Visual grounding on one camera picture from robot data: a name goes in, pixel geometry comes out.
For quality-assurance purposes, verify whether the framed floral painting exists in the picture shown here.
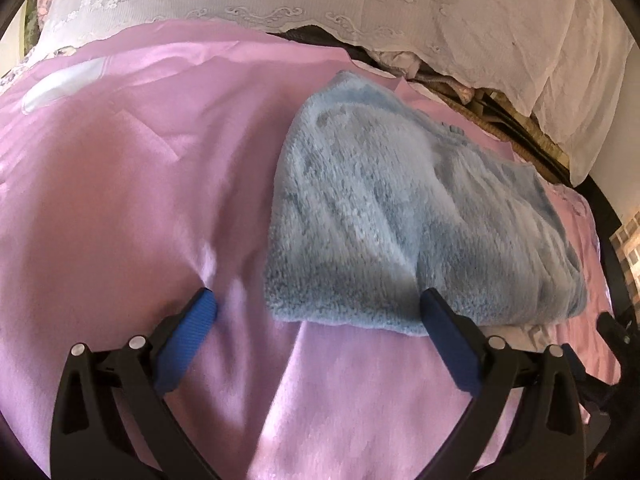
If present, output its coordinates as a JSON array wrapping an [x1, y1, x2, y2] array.
[[20, 0, 46, 56]]

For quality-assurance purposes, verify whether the blue fleece baby onesie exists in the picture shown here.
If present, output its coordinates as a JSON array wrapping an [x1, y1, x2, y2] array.
[[262, 69, 589, 337]]

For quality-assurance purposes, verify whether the woven straw mat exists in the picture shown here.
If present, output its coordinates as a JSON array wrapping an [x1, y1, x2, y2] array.
[[414, 79, 572, 181]]

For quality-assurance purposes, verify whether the white lace cover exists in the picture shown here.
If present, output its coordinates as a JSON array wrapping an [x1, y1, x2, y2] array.
[[37, 0, 637, 187]]

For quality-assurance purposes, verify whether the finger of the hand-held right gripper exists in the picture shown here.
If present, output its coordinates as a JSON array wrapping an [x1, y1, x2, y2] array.
[[597, 311, 637, 363], [561, 343, 589, 384]]

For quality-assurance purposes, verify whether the black bed frame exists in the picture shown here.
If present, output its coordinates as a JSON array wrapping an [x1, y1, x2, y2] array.
[[579, 169, 640, 322]]

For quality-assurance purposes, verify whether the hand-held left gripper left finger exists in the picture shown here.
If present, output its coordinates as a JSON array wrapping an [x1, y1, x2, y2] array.
[[50, 287, 221, 480]]

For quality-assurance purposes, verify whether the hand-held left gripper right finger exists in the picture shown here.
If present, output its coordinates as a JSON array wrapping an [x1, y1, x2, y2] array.
[[420, 288, 587, 480]]

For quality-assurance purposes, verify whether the pink bed sheet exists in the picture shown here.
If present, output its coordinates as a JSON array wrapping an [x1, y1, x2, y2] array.
[[0, 17, 622, 480]]

